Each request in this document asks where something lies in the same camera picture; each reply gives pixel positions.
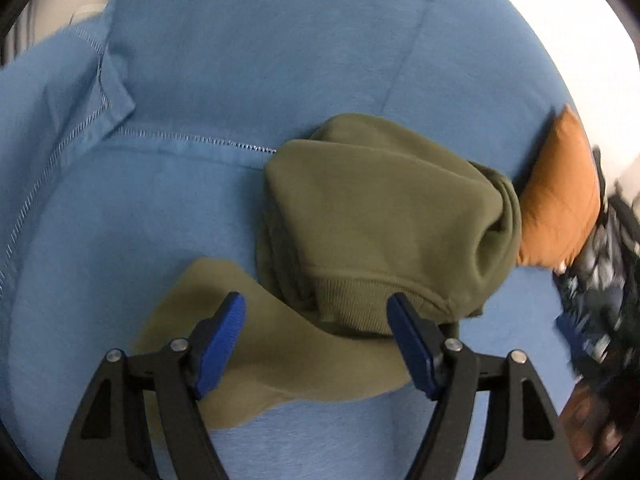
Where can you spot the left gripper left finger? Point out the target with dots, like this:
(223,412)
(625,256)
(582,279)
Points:
(110,435)

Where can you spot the olive green sweatshirt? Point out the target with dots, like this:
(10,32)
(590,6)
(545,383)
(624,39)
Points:
(362,209)

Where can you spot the orange cushion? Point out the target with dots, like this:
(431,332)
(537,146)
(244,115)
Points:
(561,201)

